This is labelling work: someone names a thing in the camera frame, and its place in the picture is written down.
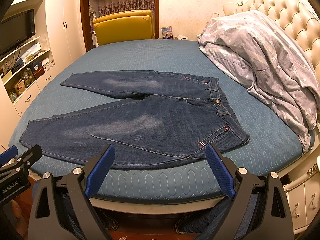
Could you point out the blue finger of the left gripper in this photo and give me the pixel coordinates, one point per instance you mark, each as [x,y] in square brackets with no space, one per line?
[6,156]

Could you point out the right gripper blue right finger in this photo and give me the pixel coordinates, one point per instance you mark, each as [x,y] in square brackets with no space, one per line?
[220,171]

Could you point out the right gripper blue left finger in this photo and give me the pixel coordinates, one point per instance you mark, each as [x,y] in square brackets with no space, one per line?
[96,170]

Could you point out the dark blue denim jeans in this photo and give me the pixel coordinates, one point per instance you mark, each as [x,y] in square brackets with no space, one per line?
[157,120]

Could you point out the white bedside cabinet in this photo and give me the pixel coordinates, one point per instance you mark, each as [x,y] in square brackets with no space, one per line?
[303,197]

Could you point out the grey star pattern duvet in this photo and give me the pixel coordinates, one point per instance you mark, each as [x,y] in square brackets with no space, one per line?
[255,52]

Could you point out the black flat television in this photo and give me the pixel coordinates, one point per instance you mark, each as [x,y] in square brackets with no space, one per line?
[16,29]

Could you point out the white wardrobe shelf unit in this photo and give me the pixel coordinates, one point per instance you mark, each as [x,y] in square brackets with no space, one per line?
[28,67]

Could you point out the small picture box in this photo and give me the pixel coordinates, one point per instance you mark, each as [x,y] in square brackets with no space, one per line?
[167,32]

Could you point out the yellow armchair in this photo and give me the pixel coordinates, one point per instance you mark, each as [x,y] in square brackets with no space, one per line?
[124,26]

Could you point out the cream tufted headboard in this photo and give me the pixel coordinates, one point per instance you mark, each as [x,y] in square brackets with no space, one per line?
[293,16]

